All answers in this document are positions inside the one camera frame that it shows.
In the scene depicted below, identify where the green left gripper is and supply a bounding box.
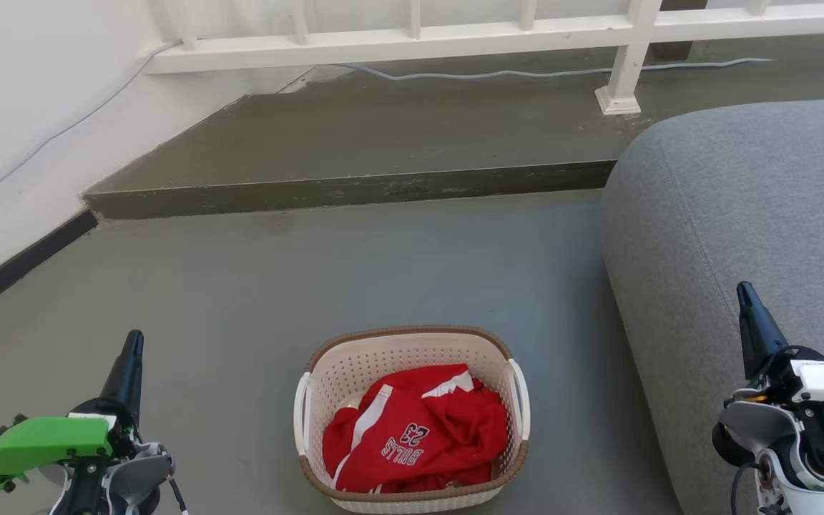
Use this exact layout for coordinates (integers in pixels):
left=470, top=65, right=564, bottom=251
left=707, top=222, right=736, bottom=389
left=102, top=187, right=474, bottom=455
left=0, top=330, right=145, bottom=492

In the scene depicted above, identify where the beige perforated laundry basket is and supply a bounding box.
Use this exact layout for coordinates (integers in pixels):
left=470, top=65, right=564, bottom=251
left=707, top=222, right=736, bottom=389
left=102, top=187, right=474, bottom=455
left=293, top=325, right=531, bottom=514

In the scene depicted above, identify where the grey fabric sofa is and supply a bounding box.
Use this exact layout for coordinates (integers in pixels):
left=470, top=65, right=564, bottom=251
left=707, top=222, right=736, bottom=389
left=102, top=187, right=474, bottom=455
left=602, top=97, right=824, bottom=515

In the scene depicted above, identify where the black baseboard strip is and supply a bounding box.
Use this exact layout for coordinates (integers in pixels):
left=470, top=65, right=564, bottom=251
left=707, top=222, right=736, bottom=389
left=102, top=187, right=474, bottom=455
left=0, top=209, right=99, bottom=324

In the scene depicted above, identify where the red Bulls jersey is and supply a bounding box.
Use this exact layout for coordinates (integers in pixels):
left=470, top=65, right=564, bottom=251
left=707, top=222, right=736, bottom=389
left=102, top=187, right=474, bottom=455
left=322, top=363, right=510, bottom=494

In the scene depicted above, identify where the raised grey concrete step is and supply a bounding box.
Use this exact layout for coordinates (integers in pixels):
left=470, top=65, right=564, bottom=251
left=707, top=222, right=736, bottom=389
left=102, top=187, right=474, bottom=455
left=82, top=32, right=824, bottom=221

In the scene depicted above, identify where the white railing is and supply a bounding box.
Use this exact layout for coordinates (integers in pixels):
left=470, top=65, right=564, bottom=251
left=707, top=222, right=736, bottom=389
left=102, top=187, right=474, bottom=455
left=142, top=0, right=824, bottom=117

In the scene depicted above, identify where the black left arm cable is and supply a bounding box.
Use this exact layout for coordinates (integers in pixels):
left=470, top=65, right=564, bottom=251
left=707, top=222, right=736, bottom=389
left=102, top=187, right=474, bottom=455
left=167, top=476, right=190, bottom=515

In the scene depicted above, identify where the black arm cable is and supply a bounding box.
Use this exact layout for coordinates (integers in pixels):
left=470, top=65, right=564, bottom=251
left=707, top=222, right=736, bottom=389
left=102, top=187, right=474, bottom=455
left=730, top=461, right=763, bottom=515
left=167, top=476, right=190, bottom=515

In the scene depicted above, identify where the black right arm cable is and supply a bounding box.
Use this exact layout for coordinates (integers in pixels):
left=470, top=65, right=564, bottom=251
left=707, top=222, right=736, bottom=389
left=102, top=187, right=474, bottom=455
left=730, top=461, right=763, bottom=515

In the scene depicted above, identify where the thin grey cable on wall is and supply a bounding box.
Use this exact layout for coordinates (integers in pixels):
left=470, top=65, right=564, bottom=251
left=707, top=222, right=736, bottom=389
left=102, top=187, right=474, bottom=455
left=0, top=39, right=184, bottom=215

